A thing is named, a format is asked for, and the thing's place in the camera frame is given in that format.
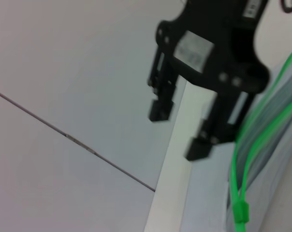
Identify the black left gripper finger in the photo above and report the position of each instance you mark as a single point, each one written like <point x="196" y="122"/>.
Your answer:
<point x="161" y="96"/>
<point x="221" y="120"/>

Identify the clear document bag green zip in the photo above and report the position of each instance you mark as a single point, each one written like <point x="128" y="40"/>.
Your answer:
<point x="281" y="174"/>

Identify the green zip slider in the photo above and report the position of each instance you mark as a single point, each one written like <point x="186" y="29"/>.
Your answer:
<point x="241" y="212"/>

